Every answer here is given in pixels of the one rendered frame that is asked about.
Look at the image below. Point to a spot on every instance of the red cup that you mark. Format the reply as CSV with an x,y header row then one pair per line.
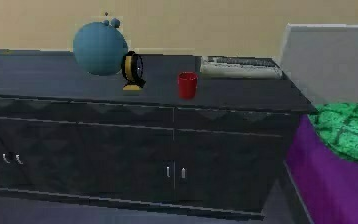
x,y
187,85

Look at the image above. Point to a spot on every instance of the white keyboard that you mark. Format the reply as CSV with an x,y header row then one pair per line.
x,y
240,68

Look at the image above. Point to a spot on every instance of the black sideboard cupboard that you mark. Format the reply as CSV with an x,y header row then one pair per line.
x,y
87,150

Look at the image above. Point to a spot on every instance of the green patterned pillow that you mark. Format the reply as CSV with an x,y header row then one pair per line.
x,y
345,131

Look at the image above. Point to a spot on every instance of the bed with purple cover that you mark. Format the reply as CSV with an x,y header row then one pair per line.
x,y
333,180

